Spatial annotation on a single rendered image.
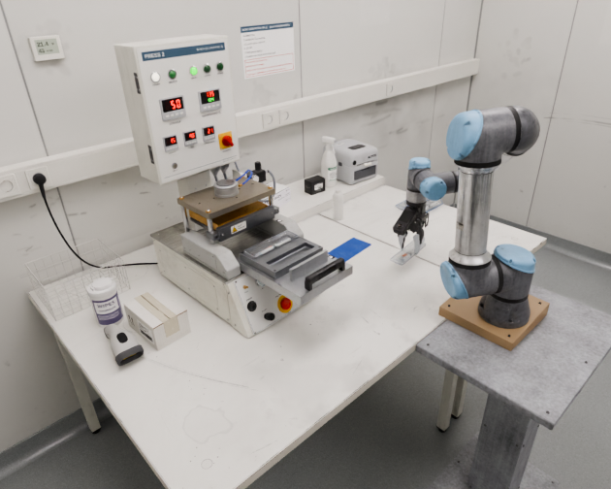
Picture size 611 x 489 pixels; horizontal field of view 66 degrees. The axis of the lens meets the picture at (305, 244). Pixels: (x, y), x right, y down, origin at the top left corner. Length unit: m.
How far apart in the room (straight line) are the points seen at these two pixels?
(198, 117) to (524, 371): 1.25
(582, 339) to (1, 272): 1.93
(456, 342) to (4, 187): 1.52
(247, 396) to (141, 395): 0.29
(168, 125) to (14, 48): 0.54
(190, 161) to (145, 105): 0.24
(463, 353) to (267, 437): 0.62
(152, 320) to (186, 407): 0.30
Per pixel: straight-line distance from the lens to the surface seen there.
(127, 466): 2.25
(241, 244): 1.63
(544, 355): 1.56
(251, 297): 1.48
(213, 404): 1.33
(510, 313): 1.54
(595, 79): 3.43
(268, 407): 1.30
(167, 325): 1.49
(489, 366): 1.47
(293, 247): 1.45
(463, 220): 1.34
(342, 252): 1.91
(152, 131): 1.54
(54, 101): 1.86
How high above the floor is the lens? 1.72
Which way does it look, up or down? 29 degrees down
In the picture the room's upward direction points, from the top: 2 degrees counter-clockwise
